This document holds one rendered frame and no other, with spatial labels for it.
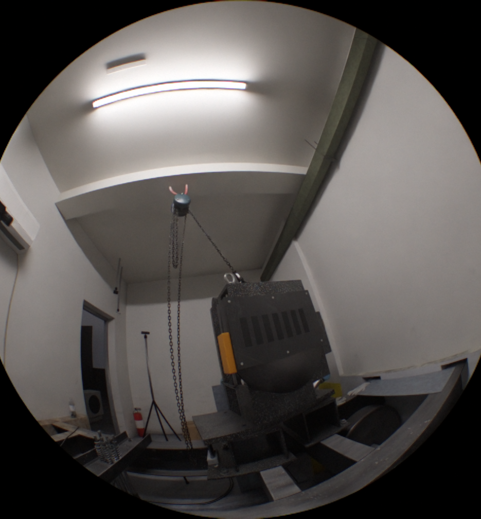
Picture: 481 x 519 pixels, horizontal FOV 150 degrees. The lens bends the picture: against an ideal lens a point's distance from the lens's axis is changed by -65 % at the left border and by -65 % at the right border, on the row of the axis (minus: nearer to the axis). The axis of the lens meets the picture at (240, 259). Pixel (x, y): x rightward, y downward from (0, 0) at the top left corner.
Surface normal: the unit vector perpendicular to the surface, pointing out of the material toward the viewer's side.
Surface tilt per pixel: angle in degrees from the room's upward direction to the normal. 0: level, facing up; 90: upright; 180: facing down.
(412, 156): 90
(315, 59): 180
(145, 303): 90
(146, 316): 90
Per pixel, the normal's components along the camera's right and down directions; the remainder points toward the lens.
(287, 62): 0.20, 0.84
